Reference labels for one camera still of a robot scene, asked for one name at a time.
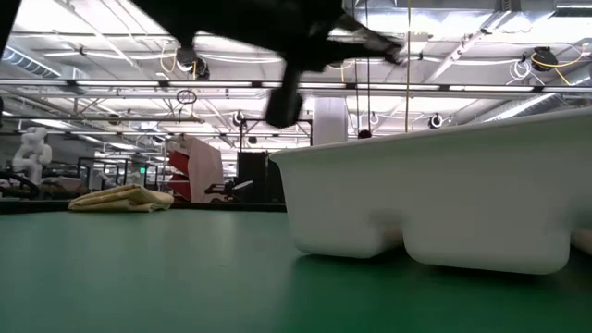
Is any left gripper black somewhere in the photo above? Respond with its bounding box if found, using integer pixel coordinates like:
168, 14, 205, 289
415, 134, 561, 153
277, 13, 403, 71

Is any white building column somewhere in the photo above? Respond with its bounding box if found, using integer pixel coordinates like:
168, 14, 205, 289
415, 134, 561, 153
314, 96, 348, 145

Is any white plastic cutlery tray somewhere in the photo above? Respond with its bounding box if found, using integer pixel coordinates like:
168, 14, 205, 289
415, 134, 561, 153
269, 106, 592, 276

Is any black upright panel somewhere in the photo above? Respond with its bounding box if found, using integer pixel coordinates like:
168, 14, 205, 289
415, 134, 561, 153
237, 151, 284, 204

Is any black background equipment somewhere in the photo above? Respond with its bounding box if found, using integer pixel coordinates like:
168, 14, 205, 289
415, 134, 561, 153
205, 179, 254, 204

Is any red and white board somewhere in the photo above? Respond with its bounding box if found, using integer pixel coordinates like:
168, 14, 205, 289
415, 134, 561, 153
166, 135, 225, 204

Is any folded yellow cloth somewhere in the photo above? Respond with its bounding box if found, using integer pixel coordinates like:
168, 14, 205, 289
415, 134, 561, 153
68, 184, 176, 214

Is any green table mat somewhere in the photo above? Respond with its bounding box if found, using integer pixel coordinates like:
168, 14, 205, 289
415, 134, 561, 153
0, 210, 592, 333

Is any white robot figure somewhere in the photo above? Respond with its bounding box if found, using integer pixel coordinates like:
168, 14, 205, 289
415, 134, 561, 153
12, 127, 54, 185

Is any hanging black cable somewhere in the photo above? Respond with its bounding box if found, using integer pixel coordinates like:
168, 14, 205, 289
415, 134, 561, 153
364, 0, 372, 138
351, 0, 361, 139

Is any black background gantry frame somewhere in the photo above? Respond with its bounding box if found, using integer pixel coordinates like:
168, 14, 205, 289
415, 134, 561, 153
239, 117, 314, 154

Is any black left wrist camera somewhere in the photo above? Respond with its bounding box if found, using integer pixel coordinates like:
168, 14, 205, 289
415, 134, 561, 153
265, 64, 304, 130

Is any black ceiling cable reel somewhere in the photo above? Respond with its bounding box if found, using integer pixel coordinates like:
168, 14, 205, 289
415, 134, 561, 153
530, 45, 560, 73
175, 43, 211, 80

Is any black background workstation frame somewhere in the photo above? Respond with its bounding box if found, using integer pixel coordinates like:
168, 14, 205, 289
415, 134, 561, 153
76, 156, 161, 191

